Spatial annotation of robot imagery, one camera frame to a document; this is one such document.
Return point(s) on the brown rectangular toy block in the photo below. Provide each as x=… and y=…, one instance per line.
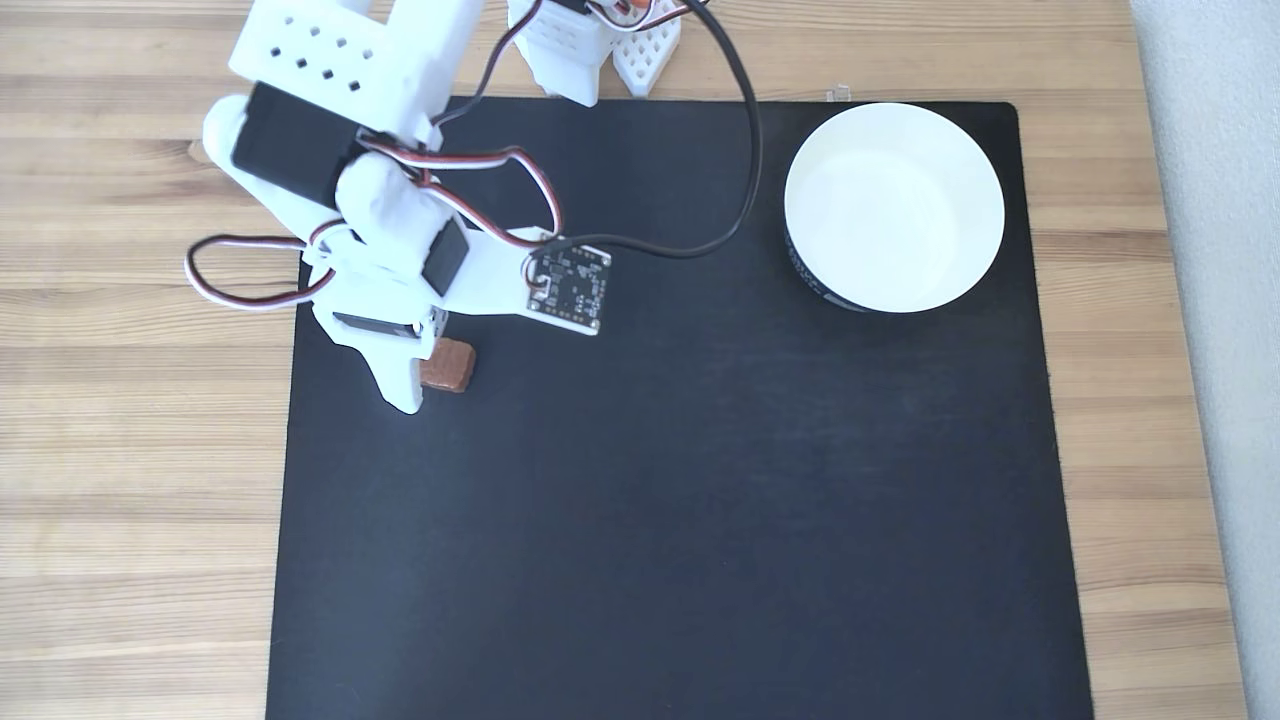
x=455, y=365

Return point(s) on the white round plate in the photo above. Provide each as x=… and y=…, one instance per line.
x=893, y=205

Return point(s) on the black desk mat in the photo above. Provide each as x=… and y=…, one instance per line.
x=650, y=500

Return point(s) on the small clear plastic clip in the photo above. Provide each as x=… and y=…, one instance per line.
x=838, y=93

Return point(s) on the camera module on white bracket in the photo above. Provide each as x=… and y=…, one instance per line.
x=570, y=285

